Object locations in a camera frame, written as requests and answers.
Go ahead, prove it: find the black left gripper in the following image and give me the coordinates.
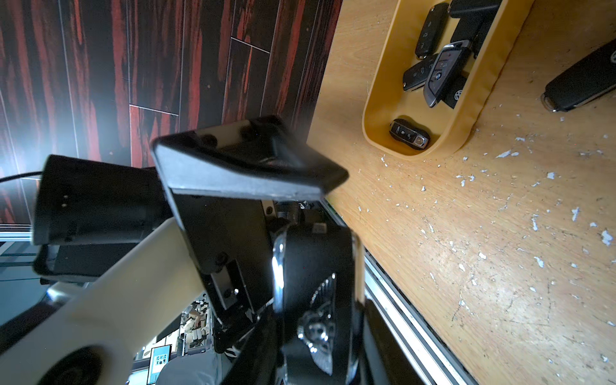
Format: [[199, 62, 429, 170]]
[[151, 115, 349, 353]]

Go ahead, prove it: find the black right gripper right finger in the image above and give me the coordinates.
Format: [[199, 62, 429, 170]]
[[360, 299, 424, 385]]

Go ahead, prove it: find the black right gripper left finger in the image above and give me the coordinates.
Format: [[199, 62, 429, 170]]
[[221, 307, 279, 385]]

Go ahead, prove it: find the yellow storage tray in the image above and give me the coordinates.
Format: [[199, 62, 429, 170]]
[[363, 1, 532, 160]]

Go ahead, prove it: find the glossy black car key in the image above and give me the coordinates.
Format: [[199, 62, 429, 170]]
[[389, 119, 431, 151]]

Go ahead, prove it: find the black car key with ring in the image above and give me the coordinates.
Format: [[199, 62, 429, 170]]
[[423, 40, 472, 108]]

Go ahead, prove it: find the black flip car key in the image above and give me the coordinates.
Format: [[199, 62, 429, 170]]
[[541, 40, 615, 112]]

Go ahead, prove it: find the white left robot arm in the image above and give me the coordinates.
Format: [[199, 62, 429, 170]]
[[32, 115, 349, 353]]

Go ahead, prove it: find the aluminium rail frame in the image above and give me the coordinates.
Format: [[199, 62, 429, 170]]
[[351, 233, 477, 384]]

